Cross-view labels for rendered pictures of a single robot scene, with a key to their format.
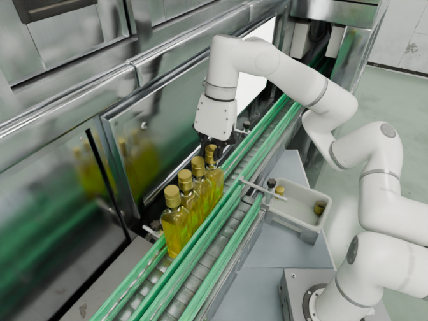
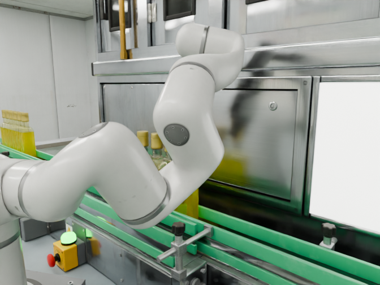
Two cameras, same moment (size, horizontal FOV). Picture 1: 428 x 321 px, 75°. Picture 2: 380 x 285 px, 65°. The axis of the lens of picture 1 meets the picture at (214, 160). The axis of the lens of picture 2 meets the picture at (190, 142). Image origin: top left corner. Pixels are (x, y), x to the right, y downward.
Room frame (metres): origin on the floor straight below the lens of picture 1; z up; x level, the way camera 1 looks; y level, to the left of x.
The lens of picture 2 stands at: (0.73, -0.76, 1.30)
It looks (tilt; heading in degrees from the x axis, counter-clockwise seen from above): 11 degrees down; 100
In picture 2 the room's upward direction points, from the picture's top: straight up
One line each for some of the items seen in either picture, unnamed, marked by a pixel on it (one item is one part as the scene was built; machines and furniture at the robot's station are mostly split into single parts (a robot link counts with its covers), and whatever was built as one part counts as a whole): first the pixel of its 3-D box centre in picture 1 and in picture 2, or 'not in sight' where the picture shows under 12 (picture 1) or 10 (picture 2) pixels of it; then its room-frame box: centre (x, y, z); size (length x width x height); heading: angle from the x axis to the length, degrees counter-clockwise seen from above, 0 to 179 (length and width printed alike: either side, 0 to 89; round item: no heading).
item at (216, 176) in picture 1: (211, 191); (185, 200); (0.57, 0.01, 0.99); 0.06 x 0.06 x 0.21; 58
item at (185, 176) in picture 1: (185, 179); (156, 140); (0.48, 0.07, 1.14); 0.04 x 0.04 x 0.04
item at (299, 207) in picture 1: (294, 207); not in sight; (0.66, -0.30, 0.80); 0.22 x 0.17 x 0.09; 58
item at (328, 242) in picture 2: (241, 134); (329, 250); (0.92, -0.11, 0.94); 0.07 x 0.04 x 0.13; 58
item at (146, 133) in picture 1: (216, 96); (301, 147); (0.86, -0.01, 1.15); 0.90 x 0.03 x 0.34; 148
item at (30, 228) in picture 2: not in sight; (31, 224); (-0.03, 0.15, 0.79); 0.08 x 0.08 x 0.08; 58
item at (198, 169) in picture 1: (198, 166); not in sight; (0.53, 0.04, 1.14); 0.04 x 0.04 x 0.04
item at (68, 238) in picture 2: not in sight; (68, 237); (0.21, 0.01, 0.84); 0.05 x 0.05 x 0.03
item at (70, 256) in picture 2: not in sight; (69, 253); (0.21, 0.01, 0.79); 0.07 x 0.07 x 0.07; 58
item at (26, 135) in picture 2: not in sight; (27, 140); (-0.36, 0.58, 1.02); 0.06 x 0.06 x 0.28; 58
